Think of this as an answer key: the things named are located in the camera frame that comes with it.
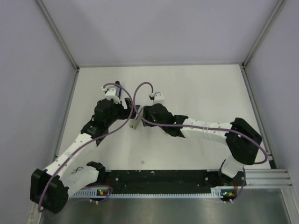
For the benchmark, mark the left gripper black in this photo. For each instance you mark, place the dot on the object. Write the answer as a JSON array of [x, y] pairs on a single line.
[[125, 113]]

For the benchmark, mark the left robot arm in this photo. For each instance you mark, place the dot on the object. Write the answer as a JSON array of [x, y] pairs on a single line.
[[51, 187]]

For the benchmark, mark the aluminium frame rail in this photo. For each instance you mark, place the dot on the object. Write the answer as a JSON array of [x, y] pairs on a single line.
[[267, 179]]

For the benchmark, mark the blue stapler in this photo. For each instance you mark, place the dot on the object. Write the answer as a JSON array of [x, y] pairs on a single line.
[[118, 88]]

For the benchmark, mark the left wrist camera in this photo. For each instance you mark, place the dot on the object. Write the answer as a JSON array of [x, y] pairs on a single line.
[[110, 93]]

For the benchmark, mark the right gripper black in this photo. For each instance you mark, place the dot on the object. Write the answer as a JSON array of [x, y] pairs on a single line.
[[146, 115]]

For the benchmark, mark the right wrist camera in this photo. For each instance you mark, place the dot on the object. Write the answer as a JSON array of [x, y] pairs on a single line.
[[156, 98]]

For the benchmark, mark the white cable duct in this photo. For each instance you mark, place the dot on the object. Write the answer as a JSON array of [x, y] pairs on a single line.
[[85, 193]]

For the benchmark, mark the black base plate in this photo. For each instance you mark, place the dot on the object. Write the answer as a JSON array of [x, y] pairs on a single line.
[[166, 181]]

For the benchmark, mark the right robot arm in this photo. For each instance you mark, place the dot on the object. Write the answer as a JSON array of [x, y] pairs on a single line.
[[240, 137]]

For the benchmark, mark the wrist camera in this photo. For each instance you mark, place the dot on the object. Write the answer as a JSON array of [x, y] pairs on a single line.
[[110, 93], [156, 98]]

